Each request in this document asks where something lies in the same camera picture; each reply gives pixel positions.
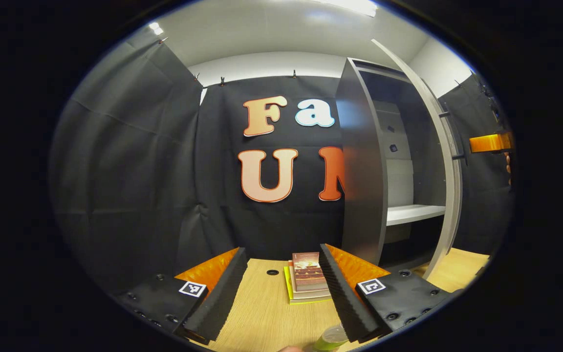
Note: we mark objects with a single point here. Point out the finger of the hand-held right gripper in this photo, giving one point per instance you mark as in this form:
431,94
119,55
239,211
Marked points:
489,142

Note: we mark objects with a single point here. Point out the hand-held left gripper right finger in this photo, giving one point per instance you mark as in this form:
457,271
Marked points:
342,298

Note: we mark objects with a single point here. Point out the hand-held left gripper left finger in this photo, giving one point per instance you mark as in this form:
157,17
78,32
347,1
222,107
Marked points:
223,298

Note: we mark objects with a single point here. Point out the clear bottle green label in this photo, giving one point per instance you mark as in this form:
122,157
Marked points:
330,340

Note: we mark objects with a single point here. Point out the black backdrop cloth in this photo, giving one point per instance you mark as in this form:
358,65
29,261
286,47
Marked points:
140,171

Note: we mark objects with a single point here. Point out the brown cover book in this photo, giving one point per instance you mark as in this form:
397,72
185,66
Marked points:
307,271

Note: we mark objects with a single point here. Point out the beige cabinet door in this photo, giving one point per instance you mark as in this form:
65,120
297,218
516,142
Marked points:
453,195

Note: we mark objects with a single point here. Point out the yellow green book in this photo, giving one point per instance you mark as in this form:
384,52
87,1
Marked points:
289,288

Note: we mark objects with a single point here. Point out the row of black cloth clips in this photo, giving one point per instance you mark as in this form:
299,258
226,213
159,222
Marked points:
222,80

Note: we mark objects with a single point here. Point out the grey cabinet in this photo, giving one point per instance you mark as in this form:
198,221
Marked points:
359,171

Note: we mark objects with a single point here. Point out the white cabinet shelf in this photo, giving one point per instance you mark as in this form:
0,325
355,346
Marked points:
413,214

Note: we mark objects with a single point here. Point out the ceiling fluorescent light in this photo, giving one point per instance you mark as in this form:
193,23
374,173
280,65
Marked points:
350,6
156,28

